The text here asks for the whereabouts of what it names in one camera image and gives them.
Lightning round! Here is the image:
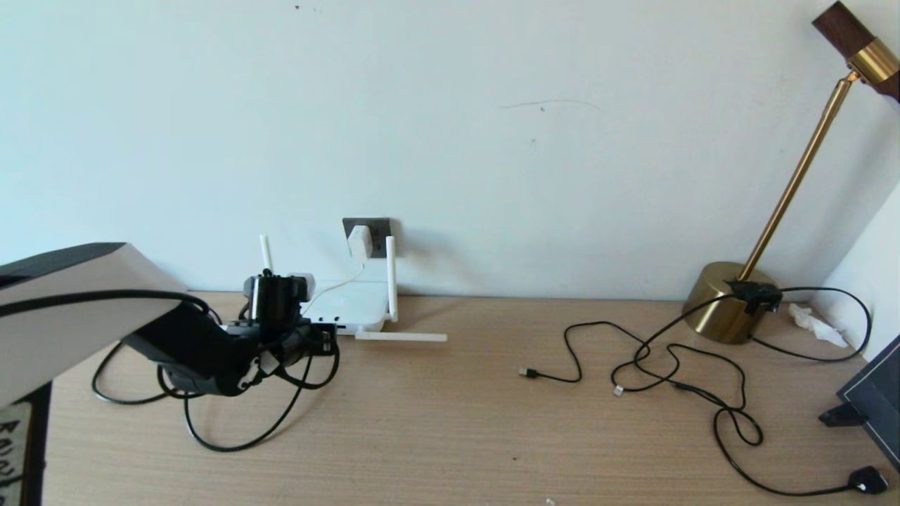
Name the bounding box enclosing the black clip on lamp base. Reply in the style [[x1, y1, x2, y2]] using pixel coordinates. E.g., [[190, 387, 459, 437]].
[[724, 280, 783, 316]]

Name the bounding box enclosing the black standing frame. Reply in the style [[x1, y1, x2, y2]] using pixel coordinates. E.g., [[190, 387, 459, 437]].
[[818, 334, 900, 473]]

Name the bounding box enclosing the white router with antennas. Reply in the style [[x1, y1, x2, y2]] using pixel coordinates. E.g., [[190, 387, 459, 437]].
[[225, 235, 448, 343]]

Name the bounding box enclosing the brass desk lamp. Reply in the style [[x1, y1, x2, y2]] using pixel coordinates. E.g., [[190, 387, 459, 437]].
[[681, 0, 900, 345]]

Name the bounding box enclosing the grey wall socket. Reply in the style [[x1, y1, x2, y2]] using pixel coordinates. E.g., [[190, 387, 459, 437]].
[[343, 218, 392, 259]]

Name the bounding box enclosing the black lamp power cord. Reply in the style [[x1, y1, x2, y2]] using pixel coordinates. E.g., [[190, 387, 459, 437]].
[[671, 287, 888, 497]]

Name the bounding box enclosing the crumpled white tissue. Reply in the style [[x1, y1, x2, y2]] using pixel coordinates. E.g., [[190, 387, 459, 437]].
[[787, 302, 849, 349]]

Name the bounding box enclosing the black cable with silver connector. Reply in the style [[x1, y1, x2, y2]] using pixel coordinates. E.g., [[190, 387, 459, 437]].
[[610, 294, 746, 398]]

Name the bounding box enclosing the black ethernet cable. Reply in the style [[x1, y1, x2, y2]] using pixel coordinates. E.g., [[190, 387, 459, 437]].
[[91, 301, 314, 453]]

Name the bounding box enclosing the black USB cable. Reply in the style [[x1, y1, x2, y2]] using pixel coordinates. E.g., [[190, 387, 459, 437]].
[[518, 321, 679, 384]]

